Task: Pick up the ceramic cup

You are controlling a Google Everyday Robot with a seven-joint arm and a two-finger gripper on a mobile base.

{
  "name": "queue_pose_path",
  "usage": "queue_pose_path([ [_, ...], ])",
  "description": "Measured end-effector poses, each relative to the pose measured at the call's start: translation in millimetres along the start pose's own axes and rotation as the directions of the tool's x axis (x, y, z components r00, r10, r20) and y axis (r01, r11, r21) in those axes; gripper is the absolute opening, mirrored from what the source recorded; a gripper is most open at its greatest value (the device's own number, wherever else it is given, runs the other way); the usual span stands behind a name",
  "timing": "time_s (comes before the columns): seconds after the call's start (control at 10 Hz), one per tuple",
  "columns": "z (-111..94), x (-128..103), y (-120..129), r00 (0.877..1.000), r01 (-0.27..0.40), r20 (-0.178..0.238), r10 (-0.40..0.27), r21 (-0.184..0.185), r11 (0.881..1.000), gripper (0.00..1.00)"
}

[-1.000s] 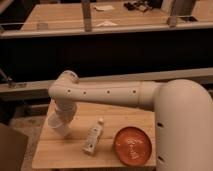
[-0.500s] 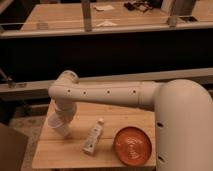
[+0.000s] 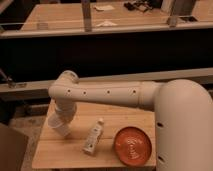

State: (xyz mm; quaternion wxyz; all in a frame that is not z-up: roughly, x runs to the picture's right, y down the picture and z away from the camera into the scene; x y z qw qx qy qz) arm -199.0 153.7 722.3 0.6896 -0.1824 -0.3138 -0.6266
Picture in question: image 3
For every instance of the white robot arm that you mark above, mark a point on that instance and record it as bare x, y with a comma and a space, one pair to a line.
183, 114

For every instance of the orange ceramic plate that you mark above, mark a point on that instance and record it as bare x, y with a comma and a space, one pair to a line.
132, 146

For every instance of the white plastic bottle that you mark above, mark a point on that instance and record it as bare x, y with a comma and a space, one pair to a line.
93, 137

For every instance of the white cloth on far table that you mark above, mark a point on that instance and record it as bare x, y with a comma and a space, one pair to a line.
106, 24

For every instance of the white paper on far table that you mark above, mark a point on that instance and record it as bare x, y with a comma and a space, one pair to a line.
104, 8

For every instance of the black items on far table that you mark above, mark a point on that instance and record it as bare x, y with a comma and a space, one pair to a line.
140, 5

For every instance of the metal post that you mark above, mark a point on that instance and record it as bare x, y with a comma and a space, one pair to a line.
86, 15

